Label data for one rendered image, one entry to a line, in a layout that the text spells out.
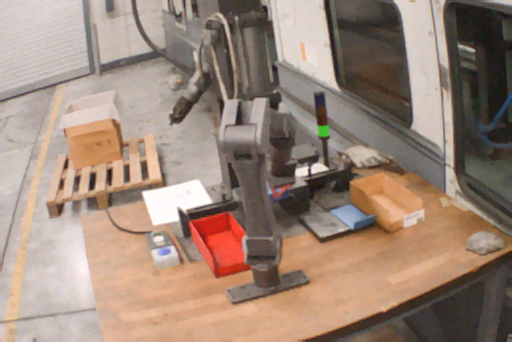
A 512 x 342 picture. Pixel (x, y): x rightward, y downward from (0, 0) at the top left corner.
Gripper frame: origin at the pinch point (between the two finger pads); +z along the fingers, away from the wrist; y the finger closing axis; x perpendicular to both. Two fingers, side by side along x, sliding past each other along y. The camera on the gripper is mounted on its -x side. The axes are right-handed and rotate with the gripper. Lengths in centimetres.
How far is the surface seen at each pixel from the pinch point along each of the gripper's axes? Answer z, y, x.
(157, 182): 209, 188, 1
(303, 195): 6.9, 1.2, -9.8
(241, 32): -36.2, 27.6, 2.3
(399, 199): 2.3, -12.7, -35.6
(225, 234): 10.8, -2.7, 15.1
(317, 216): 5.6, -8.0, -10.2
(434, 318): 62, -36, -62
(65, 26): 451, 811, 64
